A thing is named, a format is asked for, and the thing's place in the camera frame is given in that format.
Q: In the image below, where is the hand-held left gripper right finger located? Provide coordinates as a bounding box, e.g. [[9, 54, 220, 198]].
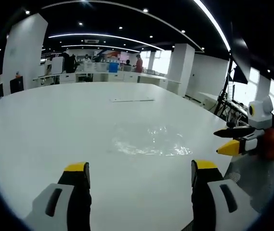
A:
[[191, 159, 258, 231]]

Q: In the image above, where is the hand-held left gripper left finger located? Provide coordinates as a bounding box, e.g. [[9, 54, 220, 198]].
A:
[[23, 161, 93, 231]]

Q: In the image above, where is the clear food packaging bags pile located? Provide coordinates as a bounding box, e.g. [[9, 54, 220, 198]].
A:
[[111, 123, 193, 157]]

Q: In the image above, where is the grey mesh chair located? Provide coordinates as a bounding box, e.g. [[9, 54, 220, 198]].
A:
[[224, 155, 274, 214]]

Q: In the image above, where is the black light stand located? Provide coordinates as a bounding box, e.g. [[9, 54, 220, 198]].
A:
[[214, 56, 248, 120]]

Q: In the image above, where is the white side cabinet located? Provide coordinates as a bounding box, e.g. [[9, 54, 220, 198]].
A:
[[198, 91, 219, 108]]

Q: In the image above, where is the black cabinet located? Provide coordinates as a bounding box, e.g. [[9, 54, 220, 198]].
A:
[[9, 76, 24, 94]]

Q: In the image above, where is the long white counter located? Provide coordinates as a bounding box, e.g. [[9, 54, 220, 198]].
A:
[[32, 70, 182, 90]]

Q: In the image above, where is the white table cable slot cover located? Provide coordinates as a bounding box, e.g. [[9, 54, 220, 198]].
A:
[[108, 97, 156, 103]]

